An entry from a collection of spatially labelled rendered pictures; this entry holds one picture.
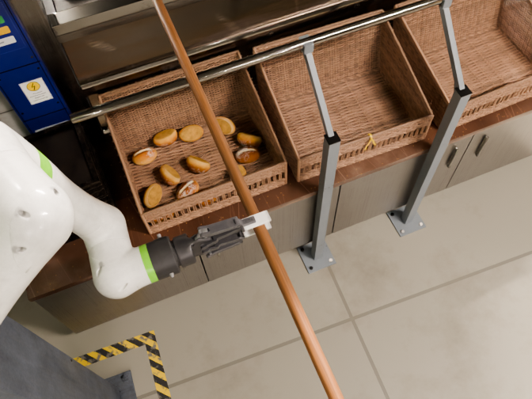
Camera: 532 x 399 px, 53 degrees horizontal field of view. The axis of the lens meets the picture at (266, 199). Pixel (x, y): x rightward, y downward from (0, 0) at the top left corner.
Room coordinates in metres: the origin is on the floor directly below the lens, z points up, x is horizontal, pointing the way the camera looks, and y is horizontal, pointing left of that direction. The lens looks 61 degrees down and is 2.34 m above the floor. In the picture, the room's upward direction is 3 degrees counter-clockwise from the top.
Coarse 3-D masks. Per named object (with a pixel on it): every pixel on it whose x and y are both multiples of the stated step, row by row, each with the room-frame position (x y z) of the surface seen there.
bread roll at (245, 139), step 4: (240, 132) 1.25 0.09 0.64; (240, 136) 1.23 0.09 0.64; (244, 136) 1.23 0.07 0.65; (248, 136) 1.22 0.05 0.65; (252, 136) 1.22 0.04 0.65; (256, 136) 1.23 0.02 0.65; (240, 140) 1.22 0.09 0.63; (244, 140) 1.22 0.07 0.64; (248, 140) 1.21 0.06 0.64; (252, 140) 1.21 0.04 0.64; (256, 140) 1.21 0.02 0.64; (260, 140) 1.22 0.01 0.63; (244, 144) 1.21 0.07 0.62; (248, 144) 1.20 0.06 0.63; (252, 144) 1.20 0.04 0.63; (256, 144) 1.20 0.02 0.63
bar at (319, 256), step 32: (448, 0) 1.33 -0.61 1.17; (320, 32) 1.22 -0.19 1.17; (352, 32) 1.23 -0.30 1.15; (448, 32) 1.27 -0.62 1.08; (224, 64) 1.11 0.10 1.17; (128, 96) 1.01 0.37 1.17; (320, 96) 1.08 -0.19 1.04; (448, 128) 1.12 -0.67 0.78; (320, 192) 0.98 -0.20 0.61; (416, 192) 1.13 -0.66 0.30; (320, 224) 0.96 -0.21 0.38; (416, 224) 1.11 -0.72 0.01; (320, 256) 0.97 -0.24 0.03
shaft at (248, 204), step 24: (168, 24) 1.25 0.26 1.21; (192, 72) 1.06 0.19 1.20; (216, 120) 0.89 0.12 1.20; (216, 144) 0.82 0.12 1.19; (240, 192) 0.66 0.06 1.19; (264, 240) 0.53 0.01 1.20; (288, 288) 0.41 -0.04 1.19; (312, 336) 0.30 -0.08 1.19; (312, 360) 0.25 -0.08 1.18; (336, 384) 0.20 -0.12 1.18
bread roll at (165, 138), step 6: (162, 132) 1.28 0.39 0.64; (168, 132) 1.27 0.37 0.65; (174, 132) 1.27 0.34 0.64; (156, 138) 1.25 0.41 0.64; (162, 138) 1.24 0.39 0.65; (168, 138) 1.24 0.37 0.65; (174, 138) 1.25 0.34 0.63; (156, 144) 1.23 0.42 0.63; (162, 144) 1.23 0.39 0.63; (168, 144) 1.23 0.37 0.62
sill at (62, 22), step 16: (112, 0) 1.40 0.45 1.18; (128, 0) 1.40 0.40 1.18; (144, 0) 1.40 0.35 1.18; (176, 0) 1.43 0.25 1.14; (48, 16) 1.35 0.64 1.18; (64, 16) 1.34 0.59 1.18; (80, 16) 1.34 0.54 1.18; (96, 16) 1.35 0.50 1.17; (112, 16) 1.36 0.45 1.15; (64, 32) 1.31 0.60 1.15
